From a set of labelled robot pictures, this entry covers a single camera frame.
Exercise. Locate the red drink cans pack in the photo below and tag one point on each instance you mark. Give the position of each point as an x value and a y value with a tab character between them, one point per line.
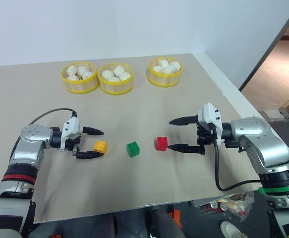
214	207

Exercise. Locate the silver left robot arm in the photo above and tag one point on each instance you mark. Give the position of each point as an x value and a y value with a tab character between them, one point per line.
30	148

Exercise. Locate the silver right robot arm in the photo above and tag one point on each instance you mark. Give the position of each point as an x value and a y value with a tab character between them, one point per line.
255	129

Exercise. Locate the green toy brick cube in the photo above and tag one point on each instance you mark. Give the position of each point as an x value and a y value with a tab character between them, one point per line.
133	149

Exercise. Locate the clear plastic snack bag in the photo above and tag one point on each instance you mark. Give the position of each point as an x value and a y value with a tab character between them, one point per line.
242	204

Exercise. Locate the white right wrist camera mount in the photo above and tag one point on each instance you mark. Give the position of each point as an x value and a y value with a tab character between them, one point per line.
210	111

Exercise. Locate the red toy brick cube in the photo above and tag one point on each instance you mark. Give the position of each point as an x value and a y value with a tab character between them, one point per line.
161	143

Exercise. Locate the yellow-rimmed bamboo steamer basket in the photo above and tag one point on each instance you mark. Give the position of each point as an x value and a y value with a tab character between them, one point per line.
81	85
115	87
165	79

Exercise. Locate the yellow toy brick cube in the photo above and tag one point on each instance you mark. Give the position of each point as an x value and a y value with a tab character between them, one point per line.
100	146

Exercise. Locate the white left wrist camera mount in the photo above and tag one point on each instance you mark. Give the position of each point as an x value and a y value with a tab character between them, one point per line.
71	126

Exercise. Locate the white smooth toy bun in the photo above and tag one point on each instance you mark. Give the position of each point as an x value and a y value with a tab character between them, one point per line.
107	75
125	76
157	69
114	79
169	69
119	71
175	66
163	63

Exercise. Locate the white sneaker shoe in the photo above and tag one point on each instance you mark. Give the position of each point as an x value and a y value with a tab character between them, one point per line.
231	229

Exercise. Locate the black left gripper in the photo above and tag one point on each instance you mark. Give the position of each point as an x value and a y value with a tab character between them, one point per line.
75	139

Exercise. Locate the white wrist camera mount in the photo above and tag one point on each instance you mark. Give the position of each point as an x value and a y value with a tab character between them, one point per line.
71	126
210	111

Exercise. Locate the orange plastic part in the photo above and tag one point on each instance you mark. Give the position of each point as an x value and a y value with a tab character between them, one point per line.
177	218

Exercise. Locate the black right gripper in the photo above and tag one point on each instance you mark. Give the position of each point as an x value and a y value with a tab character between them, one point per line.
205	136

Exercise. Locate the white pleated toy bun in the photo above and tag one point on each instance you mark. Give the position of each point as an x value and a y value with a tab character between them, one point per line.
87	75
72	77
71	70
81	70

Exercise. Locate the dark rounded shape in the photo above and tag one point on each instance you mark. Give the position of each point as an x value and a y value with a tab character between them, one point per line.
162	223

